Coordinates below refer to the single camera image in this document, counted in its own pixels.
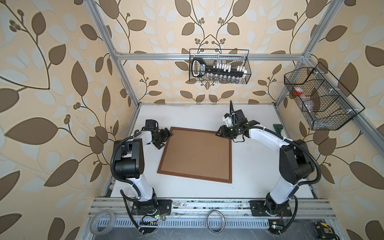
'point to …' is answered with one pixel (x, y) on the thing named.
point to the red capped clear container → (298, 91)
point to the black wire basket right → (322, 100)
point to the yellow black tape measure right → (325, 231)
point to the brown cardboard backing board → (197, 153)
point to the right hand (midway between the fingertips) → (218, 135)
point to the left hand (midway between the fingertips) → (170, 136)
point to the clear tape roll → (95, 218)
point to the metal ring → (224, 219)
